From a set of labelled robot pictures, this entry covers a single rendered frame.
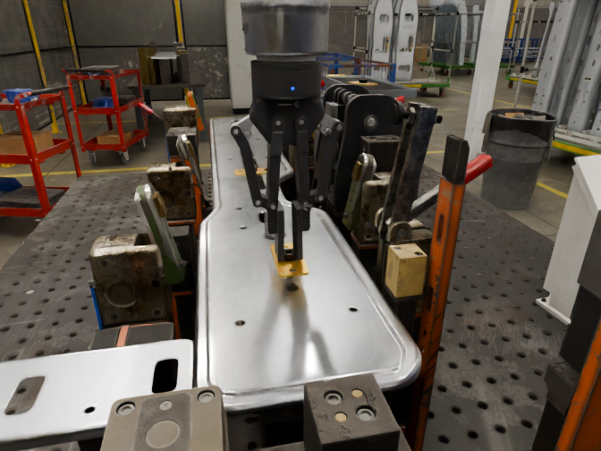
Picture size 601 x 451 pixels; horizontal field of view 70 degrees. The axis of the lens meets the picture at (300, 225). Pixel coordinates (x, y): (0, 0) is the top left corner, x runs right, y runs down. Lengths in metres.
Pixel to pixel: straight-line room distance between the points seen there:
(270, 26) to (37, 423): 0.40
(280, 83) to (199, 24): 7.84
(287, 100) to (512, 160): 3.22
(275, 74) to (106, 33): 8.01
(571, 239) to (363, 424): 0.86
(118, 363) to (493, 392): 0.66
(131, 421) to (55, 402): 0.14
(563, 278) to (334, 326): 0.73
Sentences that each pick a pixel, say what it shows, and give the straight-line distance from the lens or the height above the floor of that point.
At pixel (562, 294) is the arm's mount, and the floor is 0.76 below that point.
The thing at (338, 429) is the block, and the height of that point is 1.08.
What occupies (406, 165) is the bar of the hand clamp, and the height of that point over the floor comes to 1.15.
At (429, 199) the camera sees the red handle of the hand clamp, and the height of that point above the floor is 1.10.
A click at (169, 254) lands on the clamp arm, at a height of 1.03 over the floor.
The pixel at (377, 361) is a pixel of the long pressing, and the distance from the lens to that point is 0.45.
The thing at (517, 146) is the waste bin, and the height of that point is 0.52.
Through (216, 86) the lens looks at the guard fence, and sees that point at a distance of 8.34.
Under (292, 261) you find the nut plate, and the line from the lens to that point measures 0.55.
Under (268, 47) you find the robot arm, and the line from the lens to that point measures 0.45.
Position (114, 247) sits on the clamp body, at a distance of 0.59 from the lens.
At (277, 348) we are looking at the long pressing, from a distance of 0.46.
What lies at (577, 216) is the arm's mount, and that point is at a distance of 1.07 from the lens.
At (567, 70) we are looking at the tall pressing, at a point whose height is 0.91.
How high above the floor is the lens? 1.29
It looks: 24 degrees down
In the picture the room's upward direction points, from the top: straight up
